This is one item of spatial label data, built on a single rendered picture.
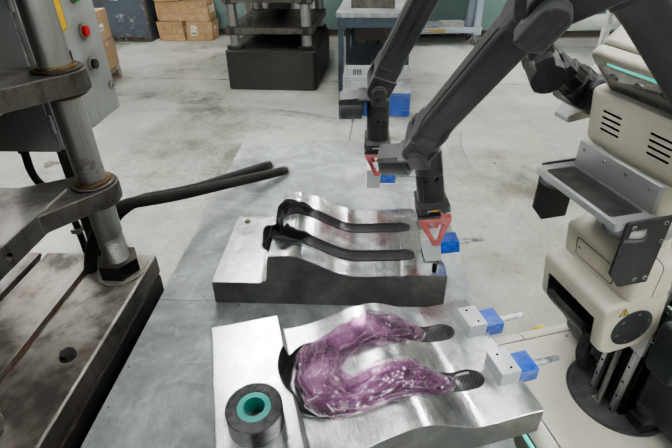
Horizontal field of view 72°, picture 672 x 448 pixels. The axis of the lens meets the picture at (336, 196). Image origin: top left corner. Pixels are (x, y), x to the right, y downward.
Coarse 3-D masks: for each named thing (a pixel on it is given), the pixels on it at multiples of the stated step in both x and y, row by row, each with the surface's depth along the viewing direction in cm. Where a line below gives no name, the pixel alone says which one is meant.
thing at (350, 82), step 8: (344, 72) 414; (352, 72) 437; (408, 72) 424; (344, 80) 404; (352, 80) 403; (360, 80) 403; (400, 80) 400; (408, 80) 400; (344, 88) 407; (352, 88) 407; (400, 88) 404; (408, 88) 403
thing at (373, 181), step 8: (368, 168) 123; (376, 168) 123; (368, 176) 123; (376, 176) 123; (384, 176) 123; (392, 176) 123; (400, 176) 125; (408, 176) 125; (368, 184) 125; (376, 184) 124
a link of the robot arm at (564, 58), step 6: (558, 54) 103; (564, 54) 103; (528, 60) 104; (558, 60) 100; (564, 60) 103; (570, 60) 103; (528, 66) 104; (534, 66) 101; (564, 66) 101; (570, 66) 101; (528, 72) 103; (570, 72) 102; (576, 72) 102; (528, 78) 104; (570, 78) 103
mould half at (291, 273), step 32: (256, 224) 119; (320, 224) 109; (224, 256) 108; (256, 256) 107; (288, 256) 96; (320, 256) 99; (416, 256) 102; (224, 288) 101; (256, 288) 100; (288, 288) 100; (320, 288) 100; (352, 288) 99; (384, 288) 99; (416, 288) 98
